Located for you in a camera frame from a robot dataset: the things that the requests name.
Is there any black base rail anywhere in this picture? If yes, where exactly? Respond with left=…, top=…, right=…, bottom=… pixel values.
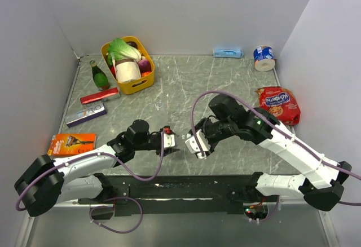
left=78, top=175, right=278, bottom=217

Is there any clear plastic bottle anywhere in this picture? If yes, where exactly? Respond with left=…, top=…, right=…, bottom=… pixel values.
left=175, top=133, right=191, bottom=144
left=155, top=102, right=163, bottom=110

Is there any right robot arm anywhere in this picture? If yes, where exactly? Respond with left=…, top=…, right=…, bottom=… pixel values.
left=185, top=93, right=352, bottom=211

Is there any purple silver toothpaste box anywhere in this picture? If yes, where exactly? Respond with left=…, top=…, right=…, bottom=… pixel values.
left=65, top=103, right=107, bottom=127

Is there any blue wrapped toilet roll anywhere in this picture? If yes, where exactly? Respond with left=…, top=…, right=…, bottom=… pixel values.
left=253, top=46, right=275, bottom=72

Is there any yellow plastic basket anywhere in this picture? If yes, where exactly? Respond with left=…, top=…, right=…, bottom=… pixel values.
left=101, top=36, right=155, bottom=95

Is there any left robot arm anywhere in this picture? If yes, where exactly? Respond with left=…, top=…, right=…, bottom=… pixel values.
left=14, top=120, right=178, bottom=217

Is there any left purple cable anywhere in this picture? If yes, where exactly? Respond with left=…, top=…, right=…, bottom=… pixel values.
left=15, top=130, right=170, bottom=234

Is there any white paper roll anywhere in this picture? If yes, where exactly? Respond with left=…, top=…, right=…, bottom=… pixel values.
left=115, top=59, right=141, bottom=83

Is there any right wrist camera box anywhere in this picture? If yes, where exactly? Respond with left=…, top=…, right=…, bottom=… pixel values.
left=185, top=129, right=211, bottom=160

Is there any purple cable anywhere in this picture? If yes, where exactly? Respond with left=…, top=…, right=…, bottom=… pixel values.
left=15, top=130, right=170, bottom=234
left=190, top=90, right=361, bottom=206

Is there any toy napa cabbage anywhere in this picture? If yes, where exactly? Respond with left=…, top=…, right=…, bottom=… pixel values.
left=107, top=38, right=142, bottom=64

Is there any green glass bottle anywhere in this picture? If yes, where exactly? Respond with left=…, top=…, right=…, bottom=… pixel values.
left=90, top=60, right=110, bottom=91

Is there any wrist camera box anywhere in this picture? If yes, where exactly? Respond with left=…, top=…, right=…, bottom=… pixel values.
left=162, top=126, right=176, bottom=148
left=185, top=129, right=211, bottom=160

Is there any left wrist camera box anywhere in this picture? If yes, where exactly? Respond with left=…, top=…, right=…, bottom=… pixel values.
left=162, top=126, right=176, bottom=148

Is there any red foil box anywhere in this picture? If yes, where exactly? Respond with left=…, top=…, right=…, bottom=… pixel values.
left=80, top=87, right=120, bottom=105

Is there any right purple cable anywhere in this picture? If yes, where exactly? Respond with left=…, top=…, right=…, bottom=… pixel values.
left=190, top=90, right=361, bottom=206

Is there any purple toy onion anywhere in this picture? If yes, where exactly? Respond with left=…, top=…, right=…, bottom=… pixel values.
left=138, top=59, right=152, bottom=73

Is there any orange toy fruit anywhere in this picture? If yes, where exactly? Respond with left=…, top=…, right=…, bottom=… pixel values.
left=141, top=72, right=151, bottom=77

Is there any red cookie bag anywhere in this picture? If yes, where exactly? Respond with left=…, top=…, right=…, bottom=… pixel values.
left=255, top=86, right=301, bottom=126

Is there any orange razor box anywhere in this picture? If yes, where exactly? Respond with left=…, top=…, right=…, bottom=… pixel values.
left=47, top=133, right=96, bottom=157

